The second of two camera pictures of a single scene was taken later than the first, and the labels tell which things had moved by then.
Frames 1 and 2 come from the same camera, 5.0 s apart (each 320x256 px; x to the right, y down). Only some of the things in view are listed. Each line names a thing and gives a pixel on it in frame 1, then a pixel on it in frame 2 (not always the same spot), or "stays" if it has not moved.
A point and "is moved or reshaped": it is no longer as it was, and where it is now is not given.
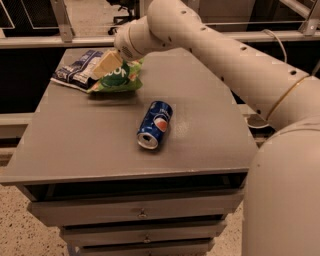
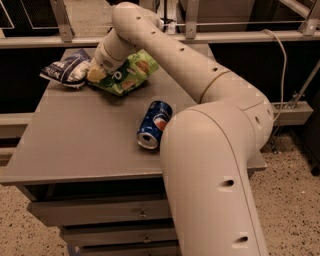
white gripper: (122, 44) → (104, 62)
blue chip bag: (78, 73) is moved or reshaped
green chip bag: (126, 78) is moved or reshaped
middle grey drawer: (136, 233) stays
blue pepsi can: (154, 124) stays
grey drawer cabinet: (158, 171) stays
